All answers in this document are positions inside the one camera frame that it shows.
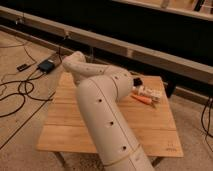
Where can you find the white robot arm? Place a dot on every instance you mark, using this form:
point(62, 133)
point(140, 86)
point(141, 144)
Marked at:
point(99, 88)

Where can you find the orange carrot toy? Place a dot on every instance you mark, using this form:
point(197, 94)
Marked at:
point(143, 99)

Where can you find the wooden table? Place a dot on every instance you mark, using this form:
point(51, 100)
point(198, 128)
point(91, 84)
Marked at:
point(65, 131)

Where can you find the black power adapter box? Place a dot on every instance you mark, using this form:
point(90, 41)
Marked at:
point(46, 66)

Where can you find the small black device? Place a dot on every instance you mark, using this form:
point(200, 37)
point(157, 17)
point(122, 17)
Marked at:
point(23, 67)

